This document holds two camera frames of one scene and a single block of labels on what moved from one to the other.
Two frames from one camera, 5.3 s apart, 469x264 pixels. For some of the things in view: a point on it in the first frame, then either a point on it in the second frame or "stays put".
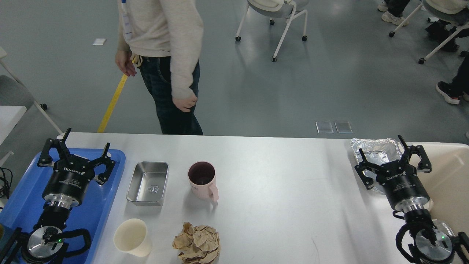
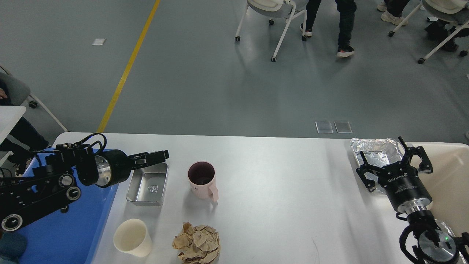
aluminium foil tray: x=376 y=151 stays put
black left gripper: x=65 y=187 -> x=114 y=166
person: x=164 y=39 -> x=347 y=8
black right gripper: x=403 y=189 stays put
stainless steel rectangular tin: x=148 y=183 stays put
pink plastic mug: x=201 y=175 stays put
